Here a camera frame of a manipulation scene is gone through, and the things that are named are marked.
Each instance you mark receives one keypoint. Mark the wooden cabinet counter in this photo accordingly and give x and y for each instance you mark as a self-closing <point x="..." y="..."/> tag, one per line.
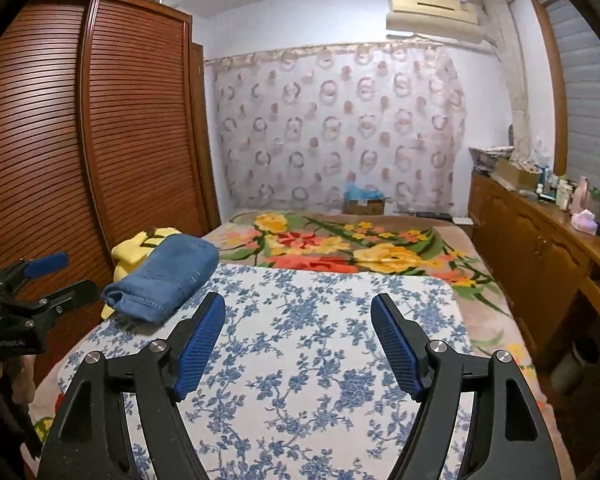
<point x="525" y="240"/>

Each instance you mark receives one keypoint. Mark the white waste bin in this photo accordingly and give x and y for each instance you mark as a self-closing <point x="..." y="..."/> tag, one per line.
<point x="567" y="370"/>

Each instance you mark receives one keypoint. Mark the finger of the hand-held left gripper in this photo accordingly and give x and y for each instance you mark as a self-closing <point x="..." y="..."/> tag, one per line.
<point x="75" y="292"/>
<point x="45" y="263"/>

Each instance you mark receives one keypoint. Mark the blue floral white sheet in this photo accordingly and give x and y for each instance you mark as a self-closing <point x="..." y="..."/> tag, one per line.
<point x="305" y="335"/>

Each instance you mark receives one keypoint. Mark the brown cardboard box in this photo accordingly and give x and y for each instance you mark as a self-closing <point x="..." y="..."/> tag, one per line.
<point x="365" y="207"/>

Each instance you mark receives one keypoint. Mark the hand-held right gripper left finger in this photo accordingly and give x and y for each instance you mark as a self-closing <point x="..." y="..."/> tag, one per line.
<point x="200" y="355"/>

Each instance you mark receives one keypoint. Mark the blue denim pants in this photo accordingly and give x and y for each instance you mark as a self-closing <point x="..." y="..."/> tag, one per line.
<point x="165" y="275"/>

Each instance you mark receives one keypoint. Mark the cream tied curtain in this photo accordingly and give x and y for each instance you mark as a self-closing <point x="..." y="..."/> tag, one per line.
<point x="515" y="85"/>

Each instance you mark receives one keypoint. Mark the cream wall air conditioner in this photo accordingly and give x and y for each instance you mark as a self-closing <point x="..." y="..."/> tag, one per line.
<point x="430" y="15"/>

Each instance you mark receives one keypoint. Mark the wooden louvered wardrobe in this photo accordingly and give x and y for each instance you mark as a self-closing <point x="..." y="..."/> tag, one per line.
<point x="80" y="135"/>

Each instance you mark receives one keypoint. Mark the wooden window frame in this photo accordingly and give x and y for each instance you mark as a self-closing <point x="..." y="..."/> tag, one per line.
<point x="552" y="85"/>

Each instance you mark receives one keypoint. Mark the floral plush blanket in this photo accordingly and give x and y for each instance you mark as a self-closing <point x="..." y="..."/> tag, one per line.
<point x="330" y="245"/>

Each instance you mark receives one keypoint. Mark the pink bottle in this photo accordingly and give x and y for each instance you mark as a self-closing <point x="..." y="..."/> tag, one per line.
<point x="583" y="192"/>

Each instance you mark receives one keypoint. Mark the grey window blind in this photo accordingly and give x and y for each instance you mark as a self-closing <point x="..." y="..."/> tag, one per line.
<point x="590" y="85"/>

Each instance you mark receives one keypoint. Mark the circle-print sheer curtain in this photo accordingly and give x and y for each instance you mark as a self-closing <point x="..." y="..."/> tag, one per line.
<point x="330" y="125"/>

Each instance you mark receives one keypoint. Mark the yellow plush toy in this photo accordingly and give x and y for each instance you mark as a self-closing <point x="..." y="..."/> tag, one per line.
<point x="130" y="252"/>

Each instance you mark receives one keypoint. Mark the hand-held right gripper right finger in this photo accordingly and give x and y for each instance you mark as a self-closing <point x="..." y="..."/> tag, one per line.
<point x="397" y="355"/>

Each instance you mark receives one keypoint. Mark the open cardboard box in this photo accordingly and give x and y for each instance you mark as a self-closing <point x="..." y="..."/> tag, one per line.
<point x="517" y="174"/>

